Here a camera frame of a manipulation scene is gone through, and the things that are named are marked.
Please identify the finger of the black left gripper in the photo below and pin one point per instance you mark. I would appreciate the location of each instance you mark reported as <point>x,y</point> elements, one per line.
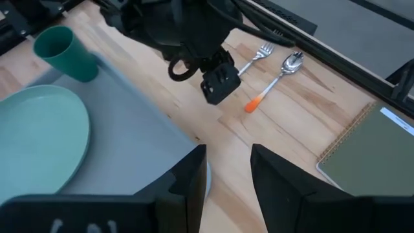
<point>231,82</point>
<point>213,89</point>

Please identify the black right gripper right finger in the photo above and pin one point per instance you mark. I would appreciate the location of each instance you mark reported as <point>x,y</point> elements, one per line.
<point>291,197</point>

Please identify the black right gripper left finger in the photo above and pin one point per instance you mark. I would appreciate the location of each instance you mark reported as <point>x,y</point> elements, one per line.
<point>184,194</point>

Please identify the silver metal fork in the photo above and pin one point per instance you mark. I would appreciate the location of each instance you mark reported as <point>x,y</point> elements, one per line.
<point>263,51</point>

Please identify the teal plastic cup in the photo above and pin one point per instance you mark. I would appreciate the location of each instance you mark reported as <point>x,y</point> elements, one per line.
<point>64,55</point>

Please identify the light green plate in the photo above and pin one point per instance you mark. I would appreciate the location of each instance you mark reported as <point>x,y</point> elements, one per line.
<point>39,139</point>

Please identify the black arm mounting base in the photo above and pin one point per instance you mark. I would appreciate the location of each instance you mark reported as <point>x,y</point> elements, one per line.
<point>13,19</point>

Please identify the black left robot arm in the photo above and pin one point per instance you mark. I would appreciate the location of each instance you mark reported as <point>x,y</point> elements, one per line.
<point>168,26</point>

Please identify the grey plastic tray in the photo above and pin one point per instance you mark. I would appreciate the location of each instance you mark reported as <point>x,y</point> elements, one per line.
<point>129,129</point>

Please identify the green tray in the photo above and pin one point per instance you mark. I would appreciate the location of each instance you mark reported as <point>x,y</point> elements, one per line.
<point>372,155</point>

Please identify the black aluminium table frame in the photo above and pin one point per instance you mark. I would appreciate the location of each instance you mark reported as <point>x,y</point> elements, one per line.
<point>355,76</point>

